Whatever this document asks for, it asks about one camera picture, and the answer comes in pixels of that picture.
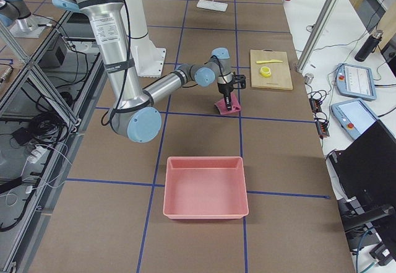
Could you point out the black usb hub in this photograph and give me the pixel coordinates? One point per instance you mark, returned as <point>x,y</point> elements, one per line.
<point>322,130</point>
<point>315,105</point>

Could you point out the black water bottle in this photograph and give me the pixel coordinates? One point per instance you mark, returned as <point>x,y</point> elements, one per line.
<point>369,45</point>

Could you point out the wooden cutting board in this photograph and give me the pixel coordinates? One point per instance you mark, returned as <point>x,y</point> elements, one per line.
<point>281,77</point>

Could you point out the black monitor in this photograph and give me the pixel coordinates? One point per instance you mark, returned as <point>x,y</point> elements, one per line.
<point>366,171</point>

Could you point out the aluminium frame post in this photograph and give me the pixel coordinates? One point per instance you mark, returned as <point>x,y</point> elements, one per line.
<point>316,33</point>

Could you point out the white pedestal column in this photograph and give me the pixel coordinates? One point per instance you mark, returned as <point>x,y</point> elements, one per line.
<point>148,58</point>

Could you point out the pink plastic tray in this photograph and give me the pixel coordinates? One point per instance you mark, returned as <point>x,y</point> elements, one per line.
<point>205,188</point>

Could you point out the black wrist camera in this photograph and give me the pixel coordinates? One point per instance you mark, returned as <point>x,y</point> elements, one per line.
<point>239,81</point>

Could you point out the teach pendant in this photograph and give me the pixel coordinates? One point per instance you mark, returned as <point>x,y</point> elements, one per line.
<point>354,116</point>
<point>355,81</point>

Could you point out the far teach pendant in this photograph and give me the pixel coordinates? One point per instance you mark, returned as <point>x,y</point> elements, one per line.
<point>355,81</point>

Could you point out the near teach pendant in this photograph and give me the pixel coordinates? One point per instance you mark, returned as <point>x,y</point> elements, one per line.
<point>354,116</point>

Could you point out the yellow lemon slice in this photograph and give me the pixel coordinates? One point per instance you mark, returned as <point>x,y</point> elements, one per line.
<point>265,71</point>

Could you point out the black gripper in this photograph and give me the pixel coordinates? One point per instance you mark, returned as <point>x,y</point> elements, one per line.
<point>224,90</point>

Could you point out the yellow plastic knife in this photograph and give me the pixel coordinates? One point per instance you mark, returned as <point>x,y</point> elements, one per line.
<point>268,61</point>

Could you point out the pink cloth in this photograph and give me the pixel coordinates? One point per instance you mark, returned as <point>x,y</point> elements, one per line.
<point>235,106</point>

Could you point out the white rack tray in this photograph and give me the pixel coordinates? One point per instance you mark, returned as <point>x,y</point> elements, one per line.
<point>212,5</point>

